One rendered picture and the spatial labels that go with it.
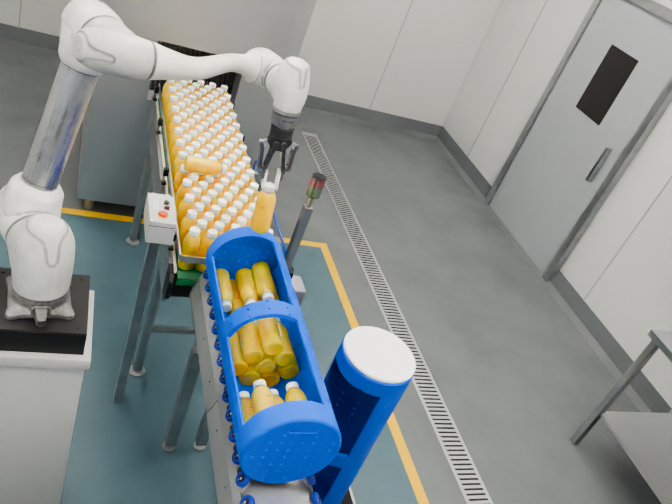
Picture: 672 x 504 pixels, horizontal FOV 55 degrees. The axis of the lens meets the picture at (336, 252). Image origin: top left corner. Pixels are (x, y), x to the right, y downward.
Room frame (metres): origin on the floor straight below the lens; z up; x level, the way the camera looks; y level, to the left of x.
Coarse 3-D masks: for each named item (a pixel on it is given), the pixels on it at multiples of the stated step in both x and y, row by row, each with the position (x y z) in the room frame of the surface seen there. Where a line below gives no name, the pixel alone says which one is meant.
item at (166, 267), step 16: (160, 128) 3.04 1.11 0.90; (160, 144) 2.88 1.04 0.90; (160, 160) 2.73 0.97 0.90; (144, 176) 3.18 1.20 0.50; (160, 176) 2.59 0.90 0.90; (144, 192) 3.19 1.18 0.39; (160, 192) 2.50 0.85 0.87; (128, 240) 3.19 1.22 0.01; (160, 256) 2.19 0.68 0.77; (160, 272) 2.12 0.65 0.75; (160, 288) 2.24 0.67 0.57; (176, 288) 2.12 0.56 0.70; (144, 320) 2.23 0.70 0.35; (144, 336) 2.23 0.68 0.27; (144, 352) 2.24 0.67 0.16; (144, 368) 2.28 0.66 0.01
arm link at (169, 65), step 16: (160, 48) 1.57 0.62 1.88; (256, 48) 2.03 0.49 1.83; (160, 64) 1.55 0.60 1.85; (176, 64) 1.59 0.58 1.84; (192, 64) 1.64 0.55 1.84; (208, 64) 1.70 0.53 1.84; (224, 64) 1.80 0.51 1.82; (240, 64) 1.90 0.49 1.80; (256, 64) 1.93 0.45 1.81; (272, 64) 1.95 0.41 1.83; (256, 80) 1.93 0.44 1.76
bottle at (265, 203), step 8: (264, 192) 1.90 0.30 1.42; (272, 192) 1.91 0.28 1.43; (256, 200) 1.91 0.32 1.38; (264, 200) 1.89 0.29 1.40; (272, 200) 1.90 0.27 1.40; (256, 208) 1.90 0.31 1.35; (264, 208) 1.89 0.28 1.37; (272, 208) 1.91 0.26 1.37; (256, 216) 1.89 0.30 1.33; (264, 216) 1.89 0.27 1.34; (256, 224) 1.89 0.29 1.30; (264, 224) 1.89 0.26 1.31; (264, 232) 1.90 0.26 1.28
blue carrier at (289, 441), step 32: (224, 256) 1.93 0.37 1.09; (256, 256) 1.99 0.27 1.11; (288, 288) 1.73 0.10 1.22; (224, 320) 1.56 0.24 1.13; (288, 320) 1.78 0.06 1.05; (224, 352) 1.46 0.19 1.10; (320, 384) 1.38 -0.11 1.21; (256, 416) 1.20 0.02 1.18; (288, 416) 1.20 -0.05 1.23; (320, 416) 1.24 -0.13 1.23; (256, 448) 1.16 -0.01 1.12; (288, 448) 1.20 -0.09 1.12; (320, 448) 1.24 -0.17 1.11; (288, 480) 1.22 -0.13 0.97
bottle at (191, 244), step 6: (186, 240) 2.01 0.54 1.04; (192, 240) 2.01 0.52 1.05; (198, 240) 2.03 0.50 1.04; (186, 246) 2.00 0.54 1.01; (192, 246) 2.00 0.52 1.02; (198, 246) 2.03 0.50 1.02; (186, 252) 2.00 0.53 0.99; (192, 252) 2.01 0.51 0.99; (180, 264) 2.00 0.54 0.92; (186, 264) 2.00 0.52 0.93; (192, 264) 2.02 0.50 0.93
